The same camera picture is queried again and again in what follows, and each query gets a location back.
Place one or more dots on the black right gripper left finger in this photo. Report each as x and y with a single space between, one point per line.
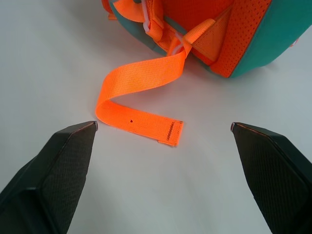
56 175

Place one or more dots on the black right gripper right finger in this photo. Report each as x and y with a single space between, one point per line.
270 170

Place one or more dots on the teal and orange backpack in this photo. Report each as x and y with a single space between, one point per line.
219 36

